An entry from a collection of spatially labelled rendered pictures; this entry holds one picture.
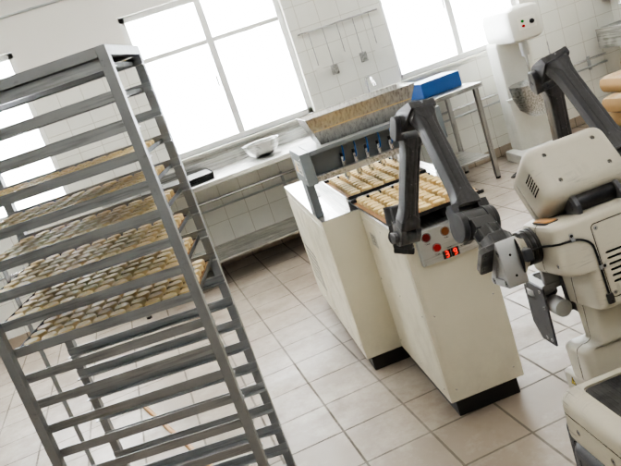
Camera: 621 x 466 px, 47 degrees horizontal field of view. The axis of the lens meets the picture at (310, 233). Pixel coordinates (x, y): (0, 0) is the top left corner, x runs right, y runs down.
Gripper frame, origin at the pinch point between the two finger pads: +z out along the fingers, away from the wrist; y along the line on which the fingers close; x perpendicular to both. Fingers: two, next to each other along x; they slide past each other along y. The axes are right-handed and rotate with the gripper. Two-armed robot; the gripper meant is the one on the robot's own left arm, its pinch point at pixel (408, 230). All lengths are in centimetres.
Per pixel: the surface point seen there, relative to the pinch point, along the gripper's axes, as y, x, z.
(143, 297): 23, -77, -42
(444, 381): 67, 9, 50
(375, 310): 52, -35, 104
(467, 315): 38, 16, 51
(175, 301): 21, -61, -50
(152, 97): -41, -86, -23
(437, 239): 6.9, 4.0, 38.3
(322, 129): -35, -61, 87
